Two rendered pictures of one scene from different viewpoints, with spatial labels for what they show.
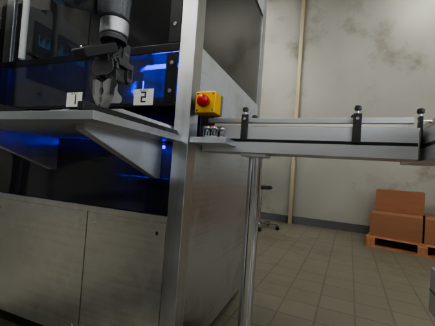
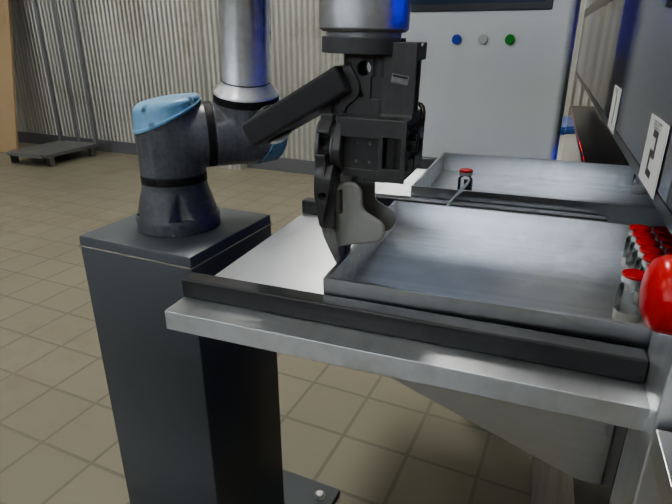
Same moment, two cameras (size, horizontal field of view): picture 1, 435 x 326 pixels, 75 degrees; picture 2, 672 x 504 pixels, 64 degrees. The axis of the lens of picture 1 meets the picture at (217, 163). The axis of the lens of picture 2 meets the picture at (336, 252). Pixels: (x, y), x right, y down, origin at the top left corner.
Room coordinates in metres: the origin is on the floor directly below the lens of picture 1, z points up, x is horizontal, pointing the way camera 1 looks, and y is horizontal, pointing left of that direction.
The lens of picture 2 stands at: (0.73, -0.18, 1.11)
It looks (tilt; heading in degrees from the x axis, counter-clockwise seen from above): 22 degrees down; 89
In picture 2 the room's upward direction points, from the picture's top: straight up
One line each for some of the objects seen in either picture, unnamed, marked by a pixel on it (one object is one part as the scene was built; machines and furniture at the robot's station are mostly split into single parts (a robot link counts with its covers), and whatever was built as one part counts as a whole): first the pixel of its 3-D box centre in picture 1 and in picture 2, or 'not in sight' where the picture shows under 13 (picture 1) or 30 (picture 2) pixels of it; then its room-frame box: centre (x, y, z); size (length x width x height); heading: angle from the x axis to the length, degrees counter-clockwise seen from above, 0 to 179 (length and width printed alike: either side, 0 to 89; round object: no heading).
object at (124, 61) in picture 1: (113, 60); (369, 110); (0.77, 0.31, 1.05); 0.09 x 0.08 x 0.12; 158
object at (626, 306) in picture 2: not in sight; (630, 297); (1.00, 0.24, 0.90); 0.02 x 0.02 x 0.05
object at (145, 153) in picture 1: (125, 156); (426, 379); (0.83, 0.27, 0.79); 0.34 x 0.03 x 0.13; 159
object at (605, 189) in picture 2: not in sight; (536, 186); (1.06, 0.64, 0.90); 0.34 x 0.26 x 0.04; 159
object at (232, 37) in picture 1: (239, 27); not in sight; (1.41, -0.07, 1.50); 0.85 x 0.01 x 0.59; 159
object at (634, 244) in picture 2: not in sight; (648, 275); (1.04, 0.28, 0.90); 0.18 x 0.02 x 0.05; 69
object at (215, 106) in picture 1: (209, 104); not in sight; (0.95, 0.04, 0.99); 0.08 x 0.07 x 0.07; 159
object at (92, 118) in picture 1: (68, 130); (475, 231); (0.93, 0.50, 0.87); 0.70 x 0.48 x 0.02; 69
